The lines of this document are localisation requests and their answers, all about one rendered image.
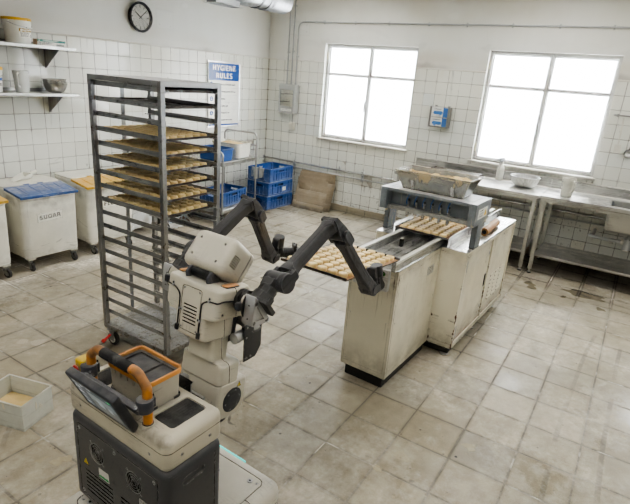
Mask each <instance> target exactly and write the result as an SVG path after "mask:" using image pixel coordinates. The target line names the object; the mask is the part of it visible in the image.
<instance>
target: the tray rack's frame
mask: <svg viewBox="0 0 630 504"><path fill-rule="evenodd" d="M94 79H95V80H104V81H113V82H120V83H131V84H140V85H149V86H157V81H165V87H183V88H215V89H218V83H210V82H200V81H190V80H180V79H170V78H160V77H149V76H129V75H110V74H90V73H87V85H88V100H89V114H90V128H91V143H92V157H93V171H94V185H95V200H96V214H97V228H98V243H99V257H100V271H101V285H102V300H103V314H104V326H105V327H107V330H109V333H111V334H112V335H111V336H110V337H109V339H110V340H112V341H114V332H117V333H120V334H122V335H124V336H126V337H128V338H130V339H132V340H134V341H136V342H138V343H140V344H143V345H145V346H147V347H149V348H151V349H153V350H155V351H156V352H157V353H159V354H161V355H164V337H162V336H160V335H158V334H156V333H154V332H151V331H149V330H147V329H145V328H143V327H140V326H138V325H136V324H134V323H132V322H130V321H127V320H125V319H123V318H121V317H116V318H114V319H111V320H110V311H109V296H108V281H107V266H106V250H105V235H104V220H103V204H102V189H101V174H100V159H99V143H98V128H97V113H96V98H95V82H94ZM153 304H155V305H158V306H160V307H162V308H163V303H161V302H160V298H158V297H155V296H154V302H153ZM138 310H141V311H143V312H145V313H148V314H150V315H152V316H154V317H157V318H159V319H161V320H163V312H161V311H159V310H156V309H154V308H152V307H149V306H147V305H146V306H143V307H141V308H139V309H138ZM170 312H171V313H173V314H171V315H170V325H173V327H171V328H170V336H171V337H172V338H174V339H172V340H170V352H171V354H173V353H174V352H176V351H178V350H180V349H182V348H184V347H186V346H188V345H189V338H190V337H189V336H187V335H185V334H183V333H181V332H179V331H177V330H176V329H175V328H174V327H175V323H176V318H177V309H176V308H173V307H171V306H170ZM124 315H125V316H128V317H130V318H132V319H134V320H137V321H139V322H141V323H143V324H145V325H148V326H150V327H152V328H154V329H156V330H159V331H161V332H163V324H160V323H158V322H156V321H154V320H151V319H149V318H147V317H145V316H142V315H140V314H138V313H135V312H133V311H131V312H129V313H126V314H124ZM164 356H165V355H164ZM165 357H166V356H165Z"/></svg>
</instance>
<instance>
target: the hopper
mask: <svg viewBox="0 0 630 504"><path fill-rule="evenodd" d="M395 169H396V171H397V174H398V176H399V179H400V181H401V184H402V186H403V188H408V189H413V190H418V191H423V192H428V193H433V194H438V195H443V196H448V197H453V198H458V199H465V198H467V197H470V196H471V194H472V193H473V191H474V190H475V189H476V187H477V186H478V184H479V183H480V181H481V180H482V179H483V177H480V176H474V175H468V174H463V173H457V172H451V171H445V170H439V169H434V168H428V167H422V166H416V165H409V166H404V167H400V168H395ZM428 171H429V172H428ZM418 172H419V173H418ZM440 172H441V173H440ZM434 173H437V174H440V176H441V175H443V176H447V177H453V176H458V177H461V178H465V177H466V178H468V179H470V181H471V182H468V181H463V180H457V179H452V178H446V177H440V176H435V175H431V174H434Z"/></svg>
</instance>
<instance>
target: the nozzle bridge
mask: <svg viewBox="0 0 630 504"><path fill-rule="evenodd" d="M409 194H410V196H409ZM408 196H409V197H408ZM417 196H418V197H417ZM407 197H408V198H410V206H409V208H407V204H406V200H407ZM416 197H417V199H416ZM425 198H426V199H425ZM415 199H416V200H418V207H417V209H414V208H415V206H414V201H415ZM424 199H425V201H424V202H426V208H425V211H422V208H423V207H422V203H423V200H424ZM433 199H434V201H433ZM407 201H408V200H407ZM432 201H433V203H434V210H433V213H430V210H431V209H430V205H431V203H432ZM442 201H443V202H442ZM491 201H492V198H489V197H484V196H479V195H474V194H471V196H470V197H467V198H465V199H458V198H453V197H448V196H443V195H438V194H433V193H428V192H423V191H418V190H413V189H408V188H403V186H402V184H401V181H398V182H395V183H391V184H387V185H383V186H382V188H381V196H380V205H379V207H383V208H385V214H384V222H383V227H385V228H389V227H391V226H394V223H395V215H396V209H397V210H401V211H405V212H410V213H414V214H419V215H423V216H428V217H432V218H436V219H441V220H445V221H450V222H454V223H459V224H463V225H466V226H467V227H471V228H472V230H471V236H470V241H469V246H468V249H472V250H474V249H475V248H477V247H478V246H479V243H480V238H481V232H482V227H483V222H484V221H486V220H488V217H489V211H490V206H491ZM415 202H416V201H415ZM441 202H442V203H441ZM440 203H441V205H442V213H441V215H439V214H438V213H439V210H438V208H439V205H440ZM450 203H451V204H450ZM423 204H424V203H423ZM449 204H450V206H449ZM431 206H432V205H431ZM448 206H449V207H451V209H450V210H451V212H450V216H449V217H448V216H447V208H448Z"/></svg>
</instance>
